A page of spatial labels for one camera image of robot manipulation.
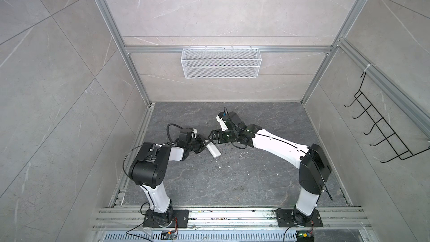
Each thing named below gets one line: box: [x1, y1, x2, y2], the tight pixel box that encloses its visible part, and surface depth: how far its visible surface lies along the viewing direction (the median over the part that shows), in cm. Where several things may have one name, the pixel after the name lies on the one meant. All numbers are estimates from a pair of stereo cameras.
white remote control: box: [206, 141, 222, 158], surface depth 92 cm
